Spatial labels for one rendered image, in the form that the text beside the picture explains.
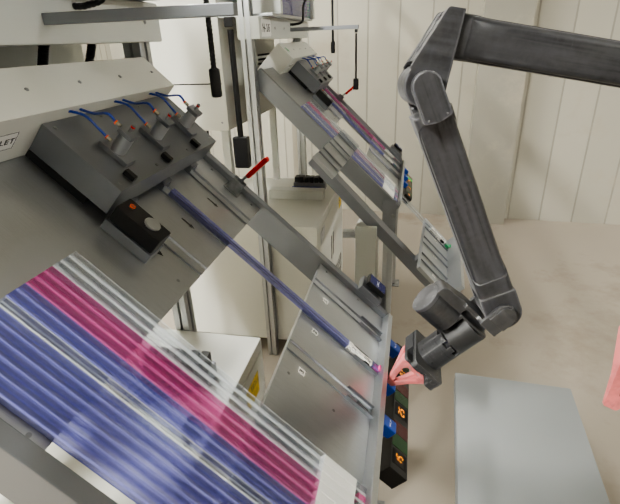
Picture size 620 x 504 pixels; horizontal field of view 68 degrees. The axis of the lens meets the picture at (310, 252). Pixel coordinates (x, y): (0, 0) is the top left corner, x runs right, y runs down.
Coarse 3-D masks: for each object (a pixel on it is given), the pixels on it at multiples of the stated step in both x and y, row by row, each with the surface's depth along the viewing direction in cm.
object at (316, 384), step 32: (320, 288) 94; (352, 320) 95; (288, 352) 74; (320, 352) 80; (288, 384) 69; (320, 384) 75; (352, 384) 80; (288, 416) 65; (320, 416) 70; (352, 416) 75; (320, 448) 65; (352, 448) 70
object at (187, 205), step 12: (180, 204) 81; (192, 204) 82; (204, 216) 82; (216, 228) 82; (228, 240) 82; (240, 252) 82; (252, 264) 83; (264, 276) 83; (276, 288) 84; (288, 288) 85; (300, 300) 85; (312, 312) 85; (324, 324) 85; (336, 336) 86
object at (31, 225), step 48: (0, 192) 57; (48, 192) 62; (144, 192) 76; (192, 192) 86; (0, 240) 53; (48, 240) 57; (96, 240) 62; (192, 240) 77; (0, 288) 49; (144, 288) 63
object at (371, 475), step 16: (384, 320) 103; (384, 336) 97; (384, 352) 91; (384, 368) 87; (384, 384) 83; (384, 400) 80; (368, 432) 75; (368, 448) 72; (368, 464) 68; (368, 480) 66; (368, 496) 63
